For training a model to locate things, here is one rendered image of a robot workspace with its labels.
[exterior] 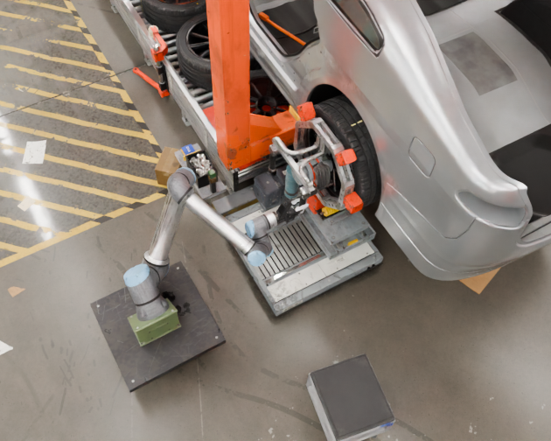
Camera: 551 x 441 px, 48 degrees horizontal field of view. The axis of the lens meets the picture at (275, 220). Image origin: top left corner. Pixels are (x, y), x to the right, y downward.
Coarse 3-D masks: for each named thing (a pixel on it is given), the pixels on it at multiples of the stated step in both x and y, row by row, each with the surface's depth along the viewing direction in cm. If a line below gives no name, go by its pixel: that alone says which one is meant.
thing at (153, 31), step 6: (150, 30) 464; (156, 30) 463; (150, 36) 468; (156, 36) 462; (162, 42) 458; (162, 48) 454; (156, 54) 450; (162, 54) 453; (156, 60) 454; (138, 72) 498; (144, 78) 494; (150, 84) 492; (156, 84) 490; (162, 96) 486
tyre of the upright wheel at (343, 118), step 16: (336, 96) 354; (320, 112) 343; (336, 112) 335; (352, 112) 335; (336, 128) 334; (352, 128) 330; (352, 144) 327; (368, 144) 330; (368, 160) 330; (368, 176) 334; (368, 192) 340
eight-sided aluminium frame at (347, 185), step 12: (300, 120) 357; (312, 120) 341; (300, 132) 363; (324, 132) 339; (300, 144) 374; (336, 144) 330; (300, 156) 376; (348, 168) 333; (348, 180) 334; (324, 192) 375; (348, 192) 344; (324, 204) 370; (336, 204) 355
